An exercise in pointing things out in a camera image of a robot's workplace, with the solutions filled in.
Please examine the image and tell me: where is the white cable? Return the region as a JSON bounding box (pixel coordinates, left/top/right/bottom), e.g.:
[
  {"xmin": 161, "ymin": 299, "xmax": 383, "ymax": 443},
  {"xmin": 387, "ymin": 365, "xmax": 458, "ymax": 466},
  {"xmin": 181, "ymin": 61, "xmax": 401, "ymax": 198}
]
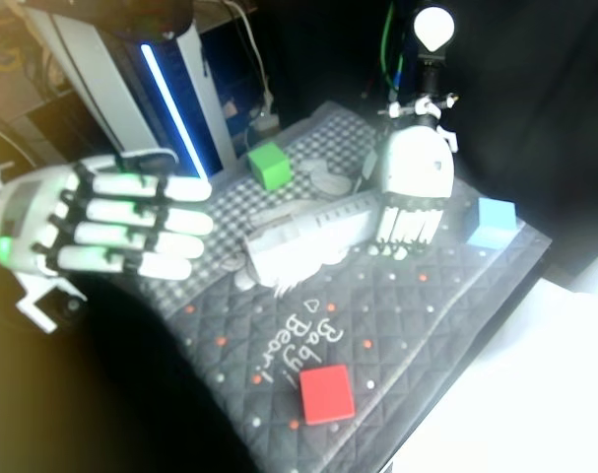
[{"xmin": 222, "ymin": 0, "xmax": 280, "ymax": 117}]

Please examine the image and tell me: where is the red cube block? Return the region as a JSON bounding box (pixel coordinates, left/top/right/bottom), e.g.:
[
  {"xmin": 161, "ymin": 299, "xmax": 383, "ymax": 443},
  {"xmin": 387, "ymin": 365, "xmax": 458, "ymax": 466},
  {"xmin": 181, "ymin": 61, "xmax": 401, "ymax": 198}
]
[{"xmin": 298, "ymin": 364, "xmax": 357, "ymax": 428}]

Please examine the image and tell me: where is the green cube block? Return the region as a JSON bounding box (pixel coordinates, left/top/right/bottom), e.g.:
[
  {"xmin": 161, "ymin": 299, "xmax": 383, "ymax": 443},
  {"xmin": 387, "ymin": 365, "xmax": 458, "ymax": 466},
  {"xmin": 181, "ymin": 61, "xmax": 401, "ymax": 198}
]
[{"xmin": 246, "ymin": 141, "xmax": 294, "ymax": 192}]

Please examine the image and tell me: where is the white power plug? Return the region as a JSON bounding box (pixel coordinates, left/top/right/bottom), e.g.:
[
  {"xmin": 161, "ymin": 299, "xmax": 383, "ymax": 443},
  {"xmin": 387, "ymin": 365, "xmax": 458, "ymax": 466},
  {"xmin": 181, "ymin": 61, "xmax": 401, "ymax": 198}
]
[{"xmin": 248, "ymin": 105, "xmax": 283, "ymax": 133}]

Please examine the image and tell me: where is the large clear plastic syringe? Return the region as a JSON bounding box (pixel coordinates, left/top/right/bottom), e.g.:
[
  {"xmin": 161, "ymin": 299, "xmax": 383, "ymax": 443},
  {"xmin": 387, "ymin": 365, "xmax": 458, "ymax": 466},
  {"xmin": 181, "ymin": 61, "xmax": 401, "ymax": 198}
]
[{"xmin": 241, "ymin": 189, "xmax": 384, "ymax": 301}]

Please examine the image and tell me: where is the white tower with blue light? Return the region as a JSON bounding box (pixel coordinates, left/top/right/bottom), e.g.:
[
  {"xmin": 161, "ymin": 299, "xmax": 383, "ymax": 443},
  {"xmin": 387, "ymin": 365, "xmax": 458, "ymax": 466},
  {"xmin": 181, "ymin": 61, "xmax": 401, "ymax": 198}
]
[{"xmin": 26, "ymin": 0, "xmax": 239, "ymax": 181}]

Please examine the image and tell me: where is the grey bear print quilt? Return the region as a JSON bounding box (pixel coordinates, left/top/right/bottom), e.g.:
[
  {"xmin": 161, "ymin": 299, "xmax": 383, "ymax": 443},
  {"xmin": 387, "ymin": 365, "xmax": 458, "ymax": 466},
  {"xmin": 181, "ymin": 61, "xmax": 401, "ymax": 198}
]
[{"xmin": 140, "ymin": 101, "xmax": 554, "ymax": 473}]

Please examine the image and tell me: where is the dark blurred robot body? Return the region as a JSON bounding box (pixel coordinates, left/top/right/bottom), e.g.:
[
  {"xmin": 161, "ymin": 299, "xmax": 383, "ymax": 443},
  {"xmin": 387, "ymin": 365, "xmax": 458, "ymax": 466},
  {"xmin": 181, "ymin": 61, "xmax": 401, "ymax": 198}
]
[{"xmin": 0, "ymin": 275, "xmax": 260, "ymax": 473}]

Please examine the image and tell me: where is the blue cube block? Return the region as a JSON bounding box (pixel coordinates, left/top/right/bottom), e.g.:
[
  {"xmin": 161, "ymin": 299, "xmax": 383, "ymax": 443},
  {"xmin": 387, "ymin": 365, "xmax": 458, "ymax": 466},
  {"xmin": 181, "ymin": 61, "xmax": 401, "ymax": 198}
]
[{"xmin": 463, "ymin": 197, "xmax": 519, "ymax": 251}]

